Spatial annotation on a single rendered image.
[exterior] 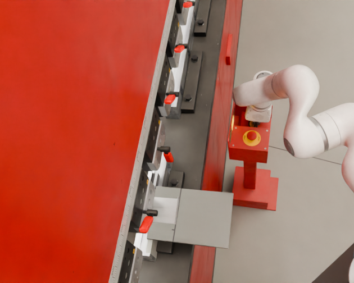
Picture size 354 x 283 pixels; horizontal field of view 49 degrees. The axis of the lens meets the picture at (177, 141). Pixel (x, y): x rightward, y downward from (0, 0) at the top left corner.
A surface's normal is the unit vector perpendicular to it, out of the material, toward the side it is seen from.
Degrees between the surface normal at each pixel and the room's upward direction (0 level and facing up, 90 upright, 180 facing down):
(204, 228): 0
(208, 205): 0
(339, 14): 0
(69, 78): 90
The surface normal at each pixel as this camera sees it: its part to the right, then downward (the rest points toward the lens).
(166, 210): -0.17, -0.45
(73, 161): 0.97, 0.07
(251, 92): -0.62, 0.19
